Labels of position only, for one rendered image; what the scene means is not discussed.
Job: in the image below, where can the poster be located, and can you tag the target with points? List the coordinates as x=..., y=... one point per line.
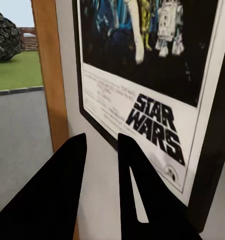
x=154, y=70

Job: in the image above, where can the door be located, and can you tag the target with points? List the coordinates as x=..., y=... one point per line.
x=33, y=119

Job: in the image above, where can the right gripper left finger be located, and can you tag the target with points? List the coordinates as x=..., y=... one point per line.
x=46, y=207

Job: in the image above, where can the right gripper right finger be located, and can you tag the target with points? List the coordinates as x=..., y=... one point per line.
x=167, y=221

